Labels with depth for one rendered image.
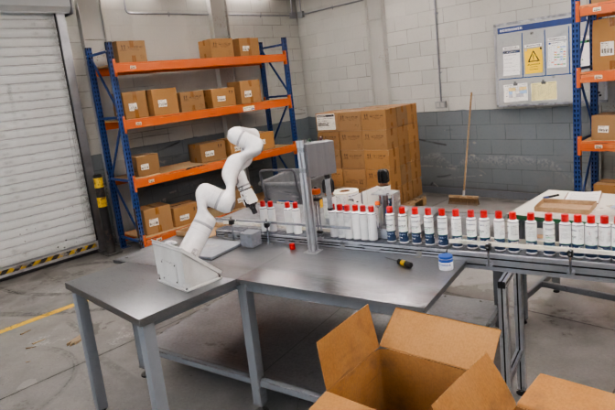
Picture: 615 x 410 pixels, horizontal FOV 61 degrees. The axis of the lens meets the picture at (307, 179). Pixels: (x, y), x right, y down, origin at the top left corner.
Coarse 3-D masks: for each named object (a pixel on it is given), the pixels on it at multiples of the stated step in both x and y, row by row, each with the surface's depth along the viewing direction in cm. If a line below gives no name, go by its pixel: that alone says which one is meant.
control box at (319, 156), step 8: (304, 144) 296; (312, 144) 294; (320, 144) 296; (328, 144) 297; (312, 152) 294; (320, 152) 296; (328, 152) 298; (312, 160) 295; (320, 160) 297; (328, 160) 299; (312, 168) 296; (320, 168) 298; (328, 168) 299; (312, 176) 296
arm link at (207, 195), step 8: (208, 184) 298; (200, 192) 294; (208, 192) 294; (216, 192) 295; (200, 200) 292; (208, 200) 295; (216, 200) 294; (200, 208) 292; (200, 216) 290; (208, 216) 291; (208, 224) 290
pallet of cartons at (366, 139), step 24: (336, 120) 683; (360, 120) 659; (384, 120) 638; (408, 120) 681; (336, 144) 691; (360, 144) 667; (384, 144) 644; (408, 144) 683; (336, 168) 700; (360, 168) 676; (408, 168) 684; (360, 192) 683; (408, 192) 687
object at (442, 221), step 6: (438, 210) 276; (444, 210) 275; (438, 216) 276; (444, 216) 275; (438, 222) 276; (444, 222) 275; (438, 228) 277; (444, 228) 275; (438, 234) 278; (444, 234) 276; (438, 240) 279; (444, 240) 277; (444, 246) 277
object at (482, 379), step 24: (480, 360) 122; (456, 384) 114; (480, 384) 118; (504, 384) 123; (552, 384) 126; (576, 384) 125; (432, 408) 107; (456, 408) 110; (480, 408) 115; (504, 408) 119; (528, 408) 121; (552, 408) 119; (576, 408) 118; (600, 408) 116
